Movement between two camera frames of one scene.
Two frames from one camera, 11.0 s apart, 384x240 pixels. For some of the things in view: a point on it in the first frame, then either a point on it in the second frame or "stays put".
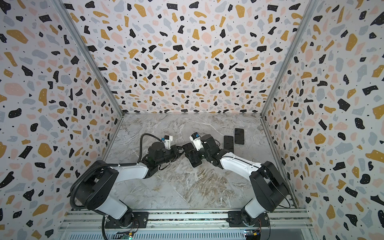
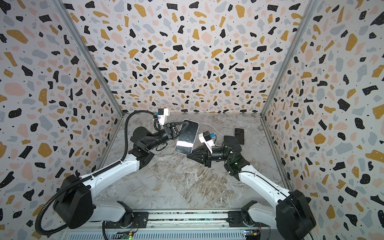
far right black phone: [239, 136] stays put
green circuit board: [126, 235] stays put
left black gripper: [174, 152] → [170, 132]
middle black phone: [228, 143] stays put
